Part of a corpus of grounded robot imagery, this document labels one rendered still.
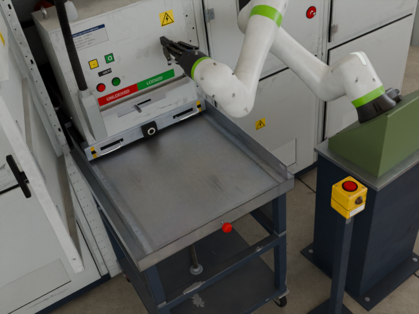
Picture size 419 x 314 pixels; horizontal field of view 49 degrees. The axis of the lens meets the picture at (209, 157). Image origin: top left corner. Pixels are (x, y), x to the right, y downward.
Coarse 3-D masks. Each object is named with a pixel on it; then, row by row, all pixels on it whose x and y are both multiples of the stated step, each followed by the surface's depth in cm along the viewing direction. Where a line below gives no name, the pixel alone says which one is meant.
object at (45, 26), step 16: (80, 0) 166; (96, 0) 164; (112, 0) 162; (128, 0) 160; (144, 0) 158; (32, 16) 161; (80, 16) 154; (96, 16) 152; (48, 32) 146; (48, 48) 161; (64, 80) 160; (64, 96) 178; (80, 128) 177
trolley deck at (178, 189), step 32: (192, 128) 190; (96, 160) 181; (128, 160) 179; (160, 160) 177; (192, 160) 175; (224, 160) 173; (96, 192) 167; (128, 192) 165; (160, 192) 163; (192, 192) 161; (224, 192) 160; (256, 192) 158; (160, 224) 151; (192, 224) 150; (160, 256) 146
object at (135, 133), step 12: (180, 108) 189; (192, 108) 193; (204, 108) 196; (156, 120) 186; (168, 120) 189; (120, 132) 180; (132, 132) 182; (84, 144) 177; (96, 144) 176; (108, 144) 179
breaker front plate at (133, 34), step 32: (160, 0) 161; (128, 32) 161; (160, 32) 168; (64, 64) 155; (128, 64) 167; (160, 64) 174; (96, 96) 167; (128, 96) 174; (160, 96) 182; (192, 96) 191
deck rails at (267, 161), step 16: (208, 112) 196; (224, 128) 187; (240, 128) 176; (240, 144) 178; (256, 144) 169; (256, 160) 170; (272, 160) 163; (96, 176) 168; (272, 176) 162; (112, 192) 166; (128, 224) 145; (144, 240) 146; (144, 256) 142
